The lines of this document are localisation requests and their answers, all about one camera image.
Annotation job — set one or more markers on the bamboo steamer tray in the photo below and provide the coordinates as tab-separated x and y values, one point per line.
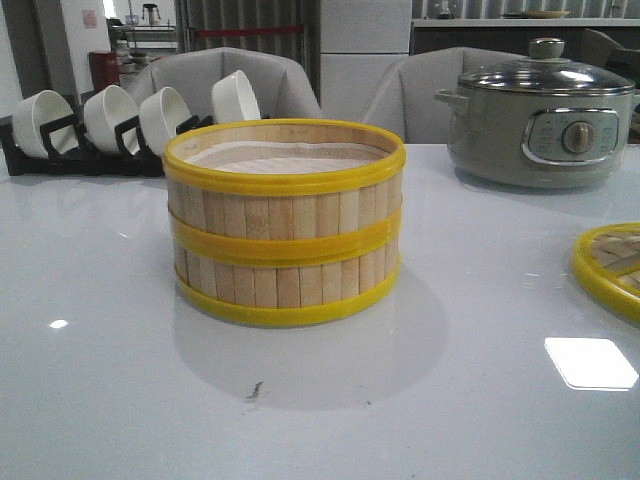
284	192
287	296

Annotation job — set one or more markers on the woven bamboo steamer lid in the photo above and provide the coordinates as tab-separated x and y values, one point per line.
605	263

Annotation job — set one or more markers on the right grey chair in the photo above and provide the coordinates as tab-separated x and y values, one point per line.
403	101

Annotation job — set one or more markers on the white bowl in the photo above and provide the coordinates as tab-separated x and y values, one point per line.
233	99
105	110
160	115
30	114

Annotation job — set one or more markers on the white refrigerator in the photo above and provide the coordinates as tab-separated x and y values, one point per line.
358	41

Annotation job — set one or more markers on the red barrier belt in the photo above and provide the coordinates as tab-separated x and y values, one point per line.
248	32

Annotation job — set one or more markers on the green electric cooking pot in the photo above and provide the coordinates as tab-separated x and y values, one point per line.
542	121

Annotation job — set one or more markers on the dark kitchen counter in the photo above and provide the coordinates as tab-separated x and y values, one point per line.
513	35

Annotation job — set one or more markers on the black dish rack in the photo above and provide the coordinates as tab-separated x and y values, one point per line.
134	157

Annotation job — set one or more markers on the red box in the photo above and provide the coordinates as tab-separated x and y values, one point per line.
104	69

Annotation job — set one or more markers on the yellow plate on counter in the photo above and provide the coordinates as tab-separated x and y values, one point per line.
545	14

